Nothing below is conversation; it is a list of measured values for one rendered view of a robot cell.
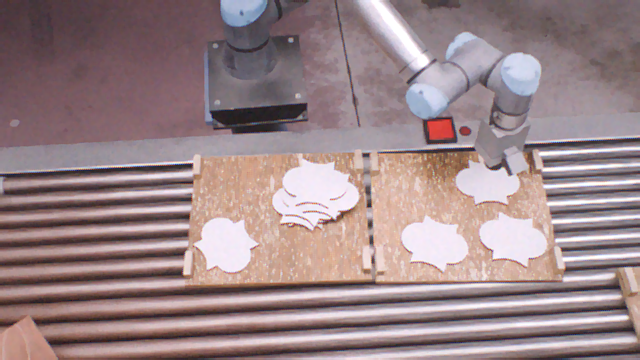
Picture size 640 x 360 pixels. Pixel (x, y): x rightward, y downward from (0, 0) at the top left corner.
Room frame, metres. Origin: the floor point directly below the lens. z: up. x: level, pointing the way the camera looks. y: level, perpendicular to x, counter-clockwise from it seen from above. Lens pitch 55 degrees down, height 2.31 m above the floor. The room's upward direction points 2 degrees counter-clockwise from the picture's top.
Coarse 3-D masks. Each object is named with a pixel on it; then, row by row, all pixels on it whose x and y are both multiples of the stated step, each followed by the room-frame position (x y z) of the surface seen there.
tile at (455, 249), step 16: (416, 224) 0.83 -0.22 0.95; (432, 224) 0.83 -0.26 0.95; (416, 240) 0.79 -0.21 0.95; (432, 240) 0.79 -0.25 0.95; (448, 240) 0.79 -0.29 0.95; (464, 240) 0.78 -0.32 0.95; (416, 256) 0.75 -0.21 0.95; (432, 256) 0.75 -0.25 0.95; (448, 256) 0.75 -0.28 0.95; (464, 256) 0.74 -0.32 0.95
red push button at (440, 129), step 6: (438, 120) 1.15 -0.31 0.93; (444, 120) 1.15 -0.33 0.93; (450, 120) 1.15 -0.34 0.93; (432, 126) 1.13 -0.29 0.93; (438, 126) 1.13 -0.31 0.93; (444, 126) 1.13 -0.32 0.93; (450, 126) 1.13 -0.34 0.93; (432, 132) 1.11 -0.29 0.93; (438, 132) 1.11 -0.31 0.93; (444, 132) 1.11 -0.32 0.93; (450, 132) 1.11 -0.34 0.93; (432, 138) 1.09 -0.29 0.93; (438, 138) 1.09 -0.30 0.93
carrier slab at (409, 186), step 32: (384, 160) 1.02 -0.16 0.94; (416, 160) 1.02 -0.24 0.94; (448, 160) 1.02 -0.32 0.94; (480, 160) 1.01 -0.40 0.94; (384, 192) 0.93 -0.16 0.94; (416, 192) 0.92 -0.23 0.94; (448, 192) 0.92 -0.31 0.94; (544, 192) 0.91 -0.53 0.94; (384, 224) 0.84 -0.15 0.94; (448, 224) 0.83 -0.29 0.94; (480, 224) 0.83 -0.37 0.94; (544, 224) 0.82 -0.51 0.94; (480, 256) 0.75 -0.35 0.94; (544, 256) 0.74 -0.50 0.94
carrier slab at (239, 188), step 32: (224, 160) 1.04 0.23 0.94; (256, 160) 1.04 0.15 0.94; (288, 160) 1.03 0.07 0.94; (320, 160) 1.03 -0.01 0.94; (352, 160) 1.03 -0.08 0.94; (192, 192) 0.95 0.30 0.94; (224, 192) 0.94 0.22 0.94; (256, 192) 0.94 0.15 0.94; (192, 224) 0.86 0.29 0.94; (256, 224) 0.85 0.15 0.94; (288, 224) 0.85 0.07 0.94; (352, 224) 0.84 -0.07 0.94; (256, 256) 0.77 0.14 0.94; (288, 256) 0.76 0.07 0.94; (320, 256) 0.76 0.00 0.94; (352, 256) 0.76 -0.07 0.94
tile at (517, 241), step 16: (496, 224) 0.82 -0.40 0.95; (512, 224) 0.82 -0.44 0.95; (528, 224) 0.82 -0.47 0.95; (480, 240) 0.79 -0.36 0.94; (496, 240) 0.78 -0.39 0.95; (512, 240) 0.78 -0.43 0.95; (528, 240) 0.78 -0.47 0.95; (544, 240) 0.78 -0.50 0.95; (496, 256) 0.74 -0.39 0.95; (512, 256) 0.74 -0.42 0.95; (528, 256) 0.74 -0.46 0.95
